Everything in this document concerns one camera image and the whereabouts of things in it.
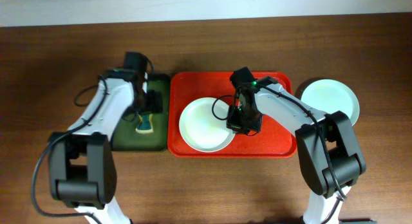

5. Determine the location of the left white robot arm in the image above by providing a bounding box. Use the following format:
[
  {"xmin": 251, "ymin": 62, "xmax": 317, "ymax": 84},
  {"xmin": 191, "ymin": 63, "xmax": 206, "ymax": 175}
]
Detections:
[{"xmin": 46, "ymin": 51, "xmax": 163, "ymax": 223}]

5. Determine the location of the dark green plastic tray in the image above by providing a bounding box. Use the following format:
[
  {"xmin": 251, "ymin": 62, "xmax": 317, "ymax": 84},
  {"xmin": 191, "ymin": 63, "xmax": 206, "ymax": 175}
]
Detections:
[{"xmin": 111, "ymin": 74, "xmax": 171, "ymax": 152}]

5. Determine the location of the white plate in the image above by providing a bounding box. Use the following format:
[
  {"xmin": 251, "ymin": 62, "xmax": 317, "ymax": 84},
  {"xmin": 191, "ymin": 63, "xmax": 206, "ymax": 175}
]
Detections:
[{"xmin": 178, "ymin": 97, "xmax": 235, "ymax": 153}]

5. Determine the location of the green and yellow sponge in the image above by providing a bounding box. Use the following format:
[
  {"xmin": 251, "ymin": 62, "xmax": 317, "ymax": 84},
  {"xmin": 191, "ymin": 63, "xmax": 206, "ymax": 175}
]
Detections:
[{"xmin": 135, "ymin": 113, "xmax": 154, "ymax": 135}]

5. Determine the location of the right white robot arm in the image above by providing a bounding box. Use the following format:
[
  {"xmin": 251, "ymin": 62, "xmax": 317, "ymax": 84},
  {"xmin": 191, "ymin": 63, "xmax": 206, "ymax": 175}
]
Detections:
[{"xmin": 225, "ymin": 67, "xmax": 366, "ymax": 223}]

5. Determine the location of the mint green plate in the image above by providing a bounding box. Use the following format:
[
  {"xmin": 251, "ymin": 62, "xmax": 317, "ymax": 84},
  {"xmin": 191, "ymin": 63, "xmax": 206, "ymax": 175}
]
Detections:
[{"xmin": 301, "ymin": 79, "xmax": 360, "ymax": 126}]

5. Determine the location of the red plastic tray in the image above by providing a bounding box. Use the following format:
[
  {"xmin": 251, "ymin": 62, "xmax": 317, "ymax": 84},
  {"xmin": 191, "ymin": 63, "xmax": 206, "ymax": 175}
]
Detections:
[{"xmin": 167, "ymin": 71, "xmax": 297, "ymax": 158}]

